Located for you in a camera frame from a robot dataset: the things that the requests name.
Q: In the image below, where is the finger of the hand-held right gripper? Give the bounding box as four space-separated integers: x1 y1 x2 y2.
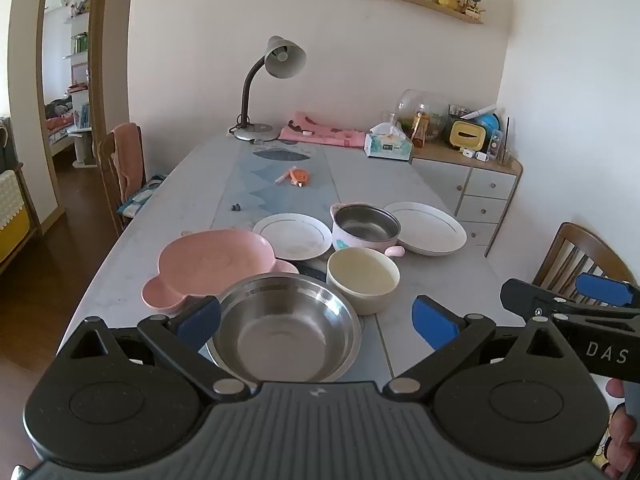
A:
501 278 583 318
575 272 640 308

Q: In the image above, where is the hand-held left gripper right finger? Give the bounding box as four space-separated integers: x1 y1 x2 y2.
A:
382 296 581 403

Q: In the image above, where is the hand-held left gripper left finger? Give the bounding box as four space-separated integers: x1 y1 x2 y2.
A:
57 296 251 403

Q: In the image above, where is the pink bear-shaped plate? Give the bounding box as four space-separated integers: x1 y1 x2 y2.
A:
141 229 301 316

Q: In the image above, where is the stainless steel bowl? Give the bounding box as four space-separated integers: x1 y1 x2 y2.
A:
205 274 363 383

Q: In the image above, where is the cream ceramic bowl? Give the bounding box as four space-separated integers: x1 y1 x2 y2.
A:
326 247 401 316

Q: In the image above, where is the large white rimmed plate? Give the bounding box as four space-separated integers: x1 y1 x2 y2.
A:
382 201 468 257

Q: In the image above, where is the pink pot with steel inside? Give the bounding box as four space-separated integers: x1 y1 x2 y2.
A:
330 202 406 258

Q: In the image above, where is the small white plate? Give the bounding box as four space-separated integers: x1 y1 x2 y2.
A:
252 213 333 261

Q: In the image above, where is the person's right hand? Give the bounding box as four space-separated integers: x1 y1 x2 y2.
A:
605 378 640 461

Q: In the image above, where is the wooden chair with black seat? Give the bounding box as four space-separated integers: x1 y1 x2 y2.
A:
532 221 640 306

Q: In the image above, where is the yellow cartoon bag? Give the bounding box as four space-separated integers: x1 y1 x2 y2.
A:
592 430 621 478

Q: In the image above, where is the white wooden drawer cabinet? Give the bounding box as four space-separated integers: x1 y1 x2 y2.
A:
410 152 523 258

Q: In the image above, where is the blue patterned table mat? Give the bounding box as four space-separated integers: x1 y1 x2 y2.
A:
210 141 396 383

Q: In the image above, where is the yellow tissue holder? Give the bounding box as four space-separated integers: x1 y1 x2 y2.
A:
448 119 488 153

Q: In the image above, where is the wooden chair with pink towel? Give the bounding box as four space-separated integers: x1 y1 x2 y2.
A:
95 122 168 238

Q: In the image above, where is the teal book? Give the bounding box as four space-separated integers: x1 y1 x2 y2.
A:
363 122 415 162

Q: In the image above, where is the lace covered yellow cabinet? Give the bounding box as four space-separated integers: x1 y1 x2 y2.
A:
0 162 41 273

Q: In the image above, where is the large glass jar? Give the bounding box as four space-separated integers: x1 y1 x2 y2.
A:
397 89 451 142

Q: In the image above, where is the grey gooseneck desk lamp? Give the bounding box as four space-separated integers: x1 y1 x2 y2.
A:
229 36 307 142

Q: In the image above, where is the wooden door frame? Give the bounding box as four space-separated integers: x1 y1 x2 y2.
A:
7 0 137 233

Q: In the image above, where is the wooden wall shelf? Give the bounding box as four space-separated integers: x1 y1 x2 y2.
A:
391 0 485 25

